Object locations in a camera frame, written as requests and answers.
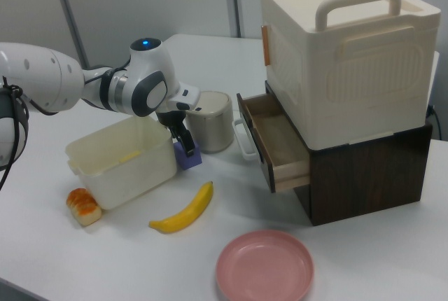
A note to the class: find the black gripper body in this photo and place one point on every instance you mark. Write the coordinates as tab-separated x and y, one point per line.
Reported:
171	118

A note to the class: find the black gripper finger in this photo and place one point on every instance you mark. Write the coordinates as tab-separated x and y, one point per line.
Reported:
187	141
175	136

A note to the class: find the purple cube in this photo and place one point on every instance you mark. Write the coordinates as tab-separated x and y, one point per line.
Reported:
190	161

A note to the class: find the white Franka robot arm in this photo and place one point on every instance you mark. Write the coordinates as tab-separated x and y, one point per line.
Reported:
147	80

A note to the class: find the large cream storage box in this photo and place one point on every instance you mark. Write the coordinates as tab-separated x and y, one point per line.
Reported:
350	63

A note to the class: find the beige mini trash can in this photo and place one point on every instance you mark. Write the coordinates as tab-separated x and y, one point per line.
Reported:
213	129

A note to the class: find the open cream plastic bin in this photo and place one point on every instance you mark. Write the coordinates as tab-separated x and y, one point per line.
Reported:
133	175

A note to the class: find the yellow toy banana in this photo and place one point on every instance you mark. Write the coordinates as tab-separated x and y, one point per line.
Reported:
189	211

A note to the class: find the toy bread loaf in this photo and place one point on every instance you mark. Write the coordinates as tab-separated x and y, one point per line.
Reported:
84	208

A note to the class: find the pink plastic plate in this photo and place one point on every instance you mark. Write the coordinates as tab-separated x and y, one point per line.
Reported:
264	267

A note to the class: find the dark wood drawer cabinet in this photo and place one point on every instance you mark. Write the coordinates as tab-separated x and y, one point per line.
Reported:
367	182

